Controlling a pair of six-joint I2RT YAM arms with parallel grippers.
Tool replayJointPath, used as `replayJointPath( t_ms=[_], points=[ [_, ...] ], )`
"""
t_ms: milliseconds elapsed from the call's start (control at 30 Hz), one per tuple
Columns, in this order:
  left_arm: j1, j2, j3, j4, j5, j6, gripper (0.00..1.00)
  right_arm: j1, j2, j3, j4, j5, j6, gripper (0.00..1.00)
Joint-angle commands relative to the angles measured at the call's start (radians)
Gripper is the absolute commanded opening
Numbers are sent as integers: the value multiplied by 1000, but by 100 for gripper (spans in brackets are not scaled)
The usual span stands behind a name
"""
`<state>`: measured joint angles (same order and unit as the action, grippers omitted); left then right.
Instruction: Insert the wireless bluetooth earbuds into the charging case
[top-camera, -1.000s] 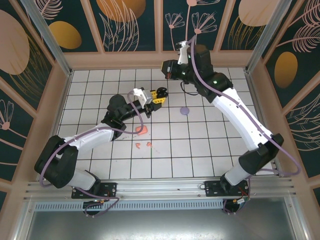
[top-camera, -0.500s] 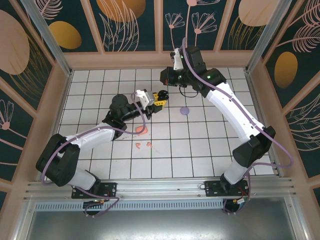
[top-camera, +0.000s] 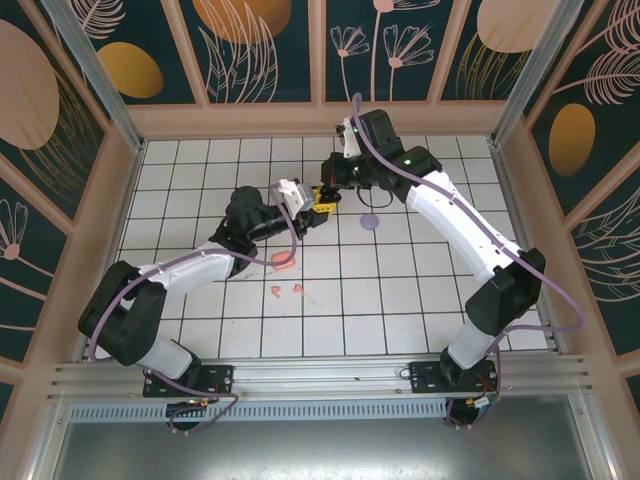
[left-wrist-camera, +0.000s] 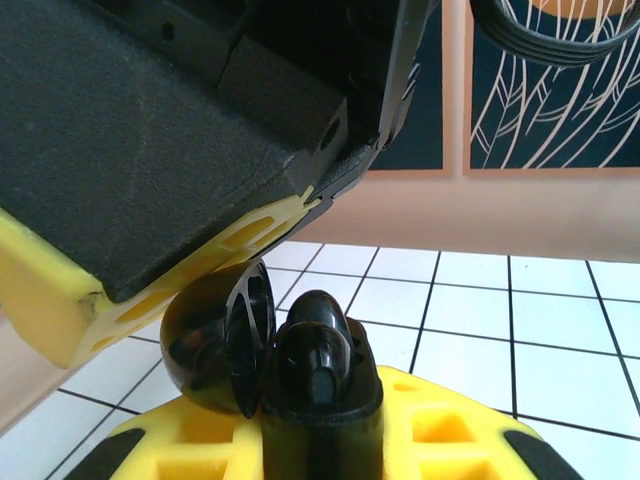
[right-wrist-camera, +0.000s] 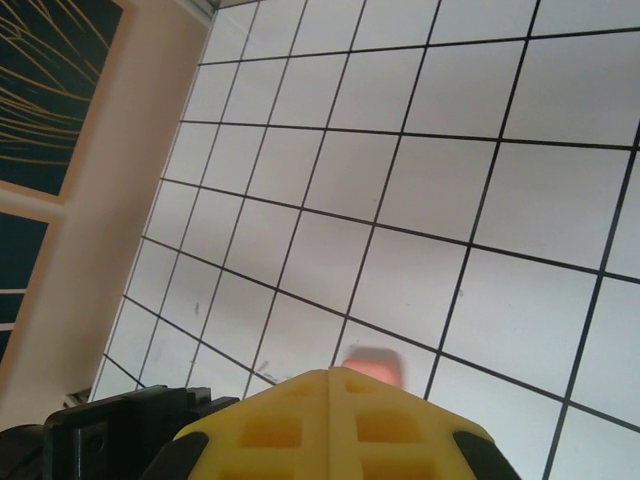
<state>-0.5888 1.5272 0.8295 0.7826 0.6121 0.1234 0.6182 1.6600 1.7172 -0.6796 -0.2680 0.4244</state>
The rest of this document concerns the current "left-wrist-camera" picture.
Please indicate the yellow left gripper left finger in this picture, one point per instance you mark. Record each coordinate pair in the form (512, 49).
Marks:
(200, 450)

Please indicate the black earbud charging case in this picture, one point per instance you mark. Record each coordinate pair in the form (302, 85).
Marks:
(200, 340)

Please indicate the floral dark wall panel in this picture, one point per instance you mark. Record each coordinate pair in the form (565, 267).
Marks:
(425, 125)
(550, 110)

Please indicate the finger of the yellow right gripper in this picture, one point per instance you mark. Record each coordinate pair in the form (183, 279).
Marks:
(60, 320)

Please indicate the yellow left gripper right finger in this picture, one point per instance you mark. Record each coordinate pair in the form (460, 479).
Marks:
(450, 440)

